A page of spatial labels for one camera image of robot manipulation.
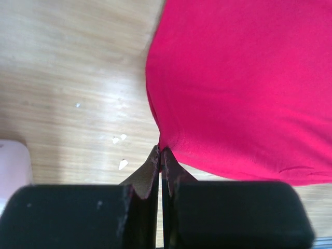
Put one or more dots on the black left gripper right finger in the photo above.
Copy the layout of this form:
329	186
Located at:
230	214

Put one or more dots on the white plastic laundry basket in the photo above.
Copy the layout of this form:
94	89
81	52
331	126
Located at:
15	169

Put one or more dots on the red polo shirt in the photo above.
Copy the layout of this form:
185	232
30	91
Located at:
242	89

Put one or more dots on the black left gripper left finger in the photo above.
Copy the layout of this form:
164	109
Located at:
86	216

